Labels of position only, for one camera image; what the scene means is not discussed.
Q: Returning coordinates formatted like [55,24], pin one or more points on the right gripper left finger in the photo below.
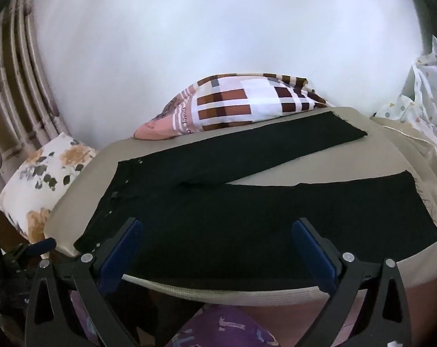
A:
[51,319]

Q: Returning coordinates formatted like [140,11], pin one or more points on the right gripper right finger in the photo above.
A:
[384,317]

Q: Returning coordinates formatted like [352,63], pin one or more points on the black pants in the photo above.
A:
[217,214]

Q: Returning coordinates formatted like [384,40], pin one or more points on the floral white pillow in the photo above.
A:
[40,182]

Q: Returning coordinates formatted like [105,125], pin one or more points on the purple patterned cloth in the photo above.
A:
[153,319]

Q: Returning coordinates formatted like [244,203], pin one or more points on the striped beige curtain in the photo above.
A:
[29,115]

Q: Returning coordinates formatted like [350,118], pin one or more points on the beige mattress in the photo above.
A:
[73,212]

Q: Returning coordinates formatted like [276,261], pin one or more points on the pink plaid pillow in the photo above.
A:
[231,100]

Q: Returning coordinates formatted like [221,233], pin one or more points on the white dotted bedsheet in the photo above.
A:
[418,111]

